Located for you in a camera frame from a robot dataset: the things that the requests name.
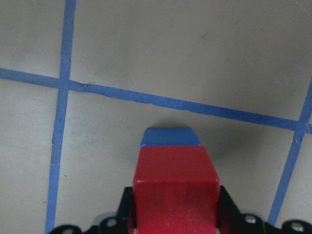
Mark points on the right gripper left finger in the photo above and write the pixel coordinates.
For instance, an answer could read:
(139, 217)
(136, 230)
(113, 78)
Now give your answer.
(126, 211)

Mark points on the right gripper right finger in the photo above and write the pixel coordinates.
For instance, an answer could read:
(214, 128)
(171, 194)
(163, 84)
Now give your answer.
(228, 213)

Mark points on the blue wooden block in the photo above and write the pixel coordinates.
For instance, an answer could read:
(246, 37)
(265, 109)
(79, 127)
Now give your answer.
(169, 137)

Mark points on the red wooden block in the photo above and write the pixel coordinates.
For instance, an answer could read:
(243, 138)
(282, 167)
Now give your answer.
(176, 191)

